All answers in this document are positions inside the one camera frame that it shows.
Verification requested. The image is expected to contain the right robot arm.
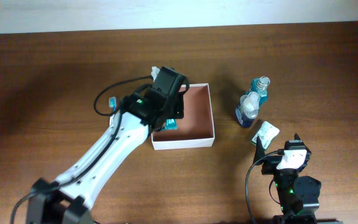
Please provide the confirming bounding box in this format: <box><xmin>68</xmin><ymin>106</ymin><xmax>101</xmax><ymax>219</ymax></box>
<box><xmin>245</xmin><ymin>134</ymin><xmax>339</xmax><ymax>224</ymax></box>

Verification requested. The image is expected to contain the teal mouthwash bottle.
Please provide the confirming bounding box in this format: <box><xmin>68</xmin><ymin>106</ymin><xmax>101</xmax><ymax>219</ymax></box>
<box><xmin>249</xmin><ymin>76</ymin><xmax>270</xmax><ymax>106</ymax></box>

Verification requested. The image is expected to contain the red green toothpaste tube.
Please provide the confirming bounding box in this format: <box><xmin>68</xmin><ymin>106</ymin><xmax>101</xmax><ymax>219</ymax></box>
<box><xmin>162</xmin><ymin>119</ymin><xmax>178</xmax><ymax>130</ymax></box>

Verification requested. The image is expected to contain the dark blue foam pump bottle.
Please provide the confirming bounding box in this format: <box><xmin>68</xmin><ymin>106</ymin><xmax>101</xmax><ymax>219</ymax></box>
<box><xmin>235</xmin><ymin>91</ymin><xmax>260</xmax><ymax>128</ymax></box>

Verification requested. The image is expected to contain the blue white toothbrush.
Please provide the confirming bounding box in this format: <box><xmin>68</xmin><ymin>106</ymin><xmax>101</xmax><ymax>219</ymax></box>
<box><xmin>108</xmin><ymin>96</ymin><xmax>117</xmax><ymax>112</ymax></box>

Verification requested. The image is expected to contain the pink cardboard box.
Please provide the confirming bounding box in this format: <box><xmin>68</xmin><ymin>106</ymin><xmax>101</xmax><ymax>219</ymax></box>
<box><xmin>152</xmin><ymin>83</ymin><xmax>215</xmax><ymax>150</ymax></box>

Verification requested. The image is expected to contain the white green soap packet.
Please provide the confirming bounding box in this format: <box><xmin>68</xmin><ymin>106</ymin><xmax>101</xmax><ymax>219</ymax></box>
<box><xmin>250</xmin><ymin>121</ymin><xmax>280</xmax><ymax>150</ymax></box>

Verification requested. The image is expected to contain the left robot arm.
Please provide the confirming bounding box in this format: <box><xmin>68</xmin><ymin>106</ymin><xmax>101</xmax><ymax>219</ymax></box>
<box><xmin>24</xmin><ymin>67</ymin><xmax>190</xmax><ymax>224</ymax></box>

